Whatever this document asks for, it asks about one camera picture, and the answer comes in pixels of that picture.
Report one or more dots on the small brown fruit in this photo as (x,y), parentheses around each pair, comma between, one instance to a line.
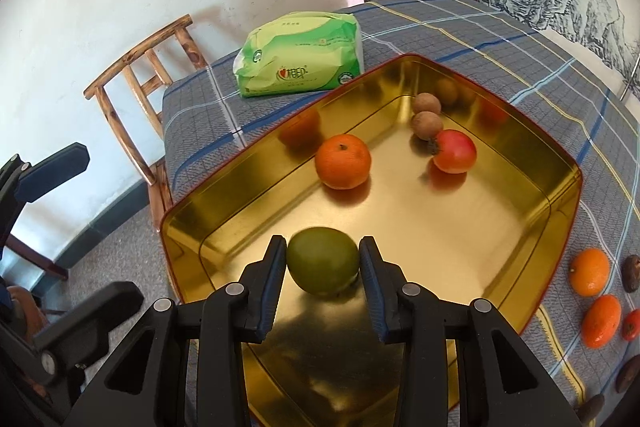
(426,103)
(427,126)

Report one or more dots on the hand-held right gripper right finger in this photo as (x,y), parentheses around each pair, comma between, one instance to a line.
(376,297)

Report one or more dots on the dark brown fruit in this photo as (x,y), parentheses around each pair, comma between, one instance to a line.
(632,273)
(591,409)
(629,374)

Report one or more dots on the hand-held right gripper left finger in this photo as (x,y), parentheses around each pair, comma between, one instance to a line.
(267,297)

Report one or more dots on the small red fruit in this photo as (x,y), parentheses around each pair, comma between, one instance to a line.
(632,325)

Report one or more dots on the grey plaid blanket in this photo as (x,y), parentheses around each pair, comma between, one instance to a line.
(450,37)

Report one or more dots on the dark wooden stool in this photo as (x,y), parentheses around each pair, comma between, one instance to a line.
(35,254)

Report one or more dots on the wooden chair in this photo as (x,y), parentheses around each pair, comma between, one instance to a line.
(130,67)

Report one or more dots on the green tissue pack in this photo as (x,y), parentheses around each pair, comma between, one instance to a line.
(300,57)

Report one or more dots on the red tomato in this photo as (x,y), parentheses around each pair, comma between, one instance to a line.
(456,153)

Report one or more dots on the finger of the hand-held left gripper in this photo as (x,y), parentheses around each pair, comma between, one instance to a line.
(50,172)
(95,317)

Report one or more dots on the green mango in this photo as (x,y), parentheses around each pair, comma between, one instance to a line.
(322,262)

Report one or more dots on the orange tangerine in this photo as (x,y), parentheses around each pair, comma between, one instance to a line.
(343,162)
(591,273)
(601,322)

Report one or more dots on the gold tin box red outside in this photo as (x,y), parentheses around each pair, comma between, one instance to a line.
(450,232)

